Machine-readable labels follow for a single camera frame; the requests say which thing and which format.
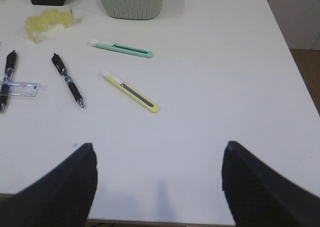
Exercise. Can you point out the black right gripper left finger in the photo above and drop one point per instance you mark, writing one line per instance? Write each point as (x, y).
(61, 198)

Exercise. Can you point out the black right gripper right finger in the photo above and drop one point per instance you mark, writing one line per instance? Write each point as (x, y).
(258, 196)

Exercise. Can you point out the clear plastic ruler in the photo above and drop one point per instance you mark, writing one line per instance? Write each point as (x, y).
(22, 90)

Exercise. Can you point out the yellow utility knife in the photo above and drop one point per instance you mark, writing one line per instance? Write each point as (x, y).
(130, 91)

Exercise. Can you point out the black pen right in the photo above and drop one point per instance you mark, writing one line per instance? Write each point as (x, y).
(62, 70)

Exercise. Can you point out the black pen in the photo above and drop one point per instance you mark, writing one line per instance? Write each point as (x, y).
(8, 72)
(62, 70)

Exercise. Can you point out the black pen middle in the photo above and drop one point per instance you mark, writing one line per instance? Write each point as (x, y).
(8, 72)

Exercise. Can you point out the green utility knife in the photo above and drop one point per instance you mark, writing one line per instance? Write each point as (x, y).
(119, 48)

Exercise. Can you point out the pale green woven basket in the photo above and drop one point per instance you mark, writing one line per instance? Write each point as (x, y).
(132, 9)

